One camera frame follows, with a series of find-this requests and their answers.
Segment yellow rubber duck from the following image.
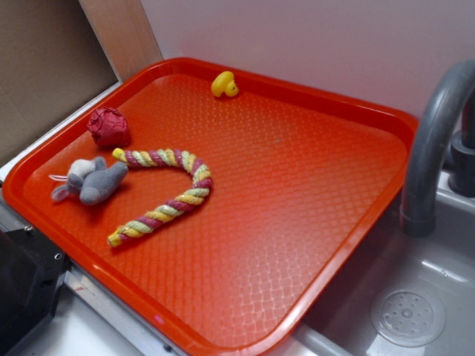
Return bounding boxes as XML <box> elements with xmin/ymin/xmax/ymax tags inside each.
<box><xmin>211</xmin><ymin>71</ymin><xmax>239</xmax><ymax>97</ymax></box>

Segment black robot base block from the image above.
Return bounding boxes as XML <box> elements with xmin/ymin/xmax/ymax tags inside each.
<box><xmin>1</xmin><ymin>229</ymin><xmax>68</xmax><ymax>355</ymax></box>

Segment grey plush mouse toy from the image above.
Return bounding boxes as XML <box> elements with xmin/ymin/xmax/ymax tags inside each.
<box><xmin>49</xmin><ymin>156</ymin><xmax>128</xmax><ymax>206</ymax></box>

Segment brown cardboard panel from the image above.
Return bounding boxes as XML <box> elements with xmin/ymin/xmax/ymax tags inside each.
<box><xmin>1</xmin><ymin>1</ymin><xmax>117</xmax><ymax>164</ymax></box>

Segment grey toy sink faucet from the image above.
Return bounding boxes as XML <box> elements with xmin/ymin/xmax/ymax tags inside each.
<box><xmin>400</xmin><ymin>59</ymin><xmax>474</xmax><ymax>237</ymax></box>

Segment light wooden board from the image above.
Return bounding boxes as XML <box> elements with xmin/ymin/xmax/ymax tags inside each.
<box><xmin>79</xmin><ymin>0</ymin><xmax>163</xmax><ymax>82</ymax></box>

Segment red crumpled paper ball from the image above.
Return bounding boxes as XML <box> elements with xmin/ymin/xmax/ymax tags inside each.
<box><xmin>87</xmin><ymin>107</ymin><xmax>131</xmax><ymax>147</ymax></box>

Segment multicolour twisted rope toy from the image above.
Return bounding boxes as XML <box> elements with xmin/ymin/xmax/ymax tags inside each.
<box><xmin>108</xmin><ymin>148</ymin><xmax>213</xmax><ymax>248</ymax></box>

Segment black faucet knob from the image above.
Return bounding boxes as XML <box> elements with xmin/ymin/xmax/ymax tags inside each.
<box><xmin>448</xmin><ymin>93</ymin><xmax>474</xmax><ymax>197</ymax></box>

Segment grey plastic toy sink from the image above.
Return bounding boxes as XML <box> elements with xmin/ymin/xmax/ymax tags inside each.
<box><xmin>292</xmin><ymin>181</ymin><xmax>475</xmax><ymax>356</ymax></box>

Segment orange plastic tray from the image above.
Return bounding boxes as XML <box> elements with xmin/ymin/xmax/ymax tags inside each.
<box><xmin>3</xmin><ymin>59</ymin><xmax>418</xmax><ymax>355</ymax></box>

